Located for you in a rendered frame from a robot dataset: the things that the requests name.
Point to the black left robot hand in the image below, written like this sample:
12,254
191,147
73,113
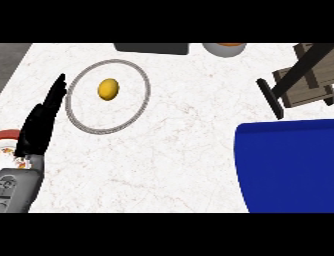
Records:
39,123

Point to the blue rectangular mat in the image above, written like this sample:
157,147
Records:
297,166

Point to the grey bowl with orange contents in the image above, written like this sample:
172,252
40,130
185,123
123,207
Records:
223,50

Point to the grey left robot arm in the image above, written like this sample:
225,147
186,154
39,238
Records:
11,190

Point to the white tray with grey rim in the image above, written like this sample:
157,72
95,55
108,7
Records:
126,110

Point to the black wooden tiered basket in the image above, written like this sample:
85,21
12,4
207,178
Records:
307,80

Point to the dark grey flat slab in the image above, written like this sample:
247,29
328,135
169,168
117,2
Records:
152,48

